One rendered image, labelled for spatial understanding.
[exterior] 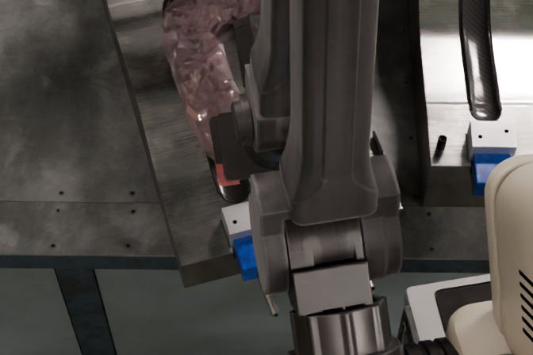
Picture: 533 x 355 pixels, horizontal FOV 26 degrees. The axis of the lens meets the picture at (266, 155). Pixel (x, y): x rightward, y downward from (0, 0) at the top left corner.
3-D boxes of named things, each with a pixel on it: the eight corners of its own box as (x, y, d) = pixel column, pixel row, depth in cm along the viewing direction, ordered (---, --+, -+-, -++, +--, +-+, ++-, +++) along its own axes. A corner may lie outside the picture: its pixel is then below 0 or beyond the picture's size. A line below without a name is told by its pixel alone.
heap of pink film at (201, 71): (342, 132, 137) (345, 93, 130) (197, 168, 134) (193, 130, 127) (278, -25, 150) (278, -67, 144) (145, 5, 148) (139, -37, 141)
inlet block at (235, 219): (297, 320, 127) (299, 298, 122) (254, 332, 126) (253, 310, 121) (263, 221, 134) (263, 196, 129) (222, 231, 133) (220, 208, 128)
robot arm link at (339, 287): (301, 337, 82) (376, 325, 82) (281, 195, 81) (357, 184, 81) (285, 313, 91) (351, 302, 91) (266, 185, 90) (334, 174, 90)
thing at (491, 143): (516, 246, 128) (525, 221, 123) (471, 245, 128) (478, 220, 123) (505, 147, 135) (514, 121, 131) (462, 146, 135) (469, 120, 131)
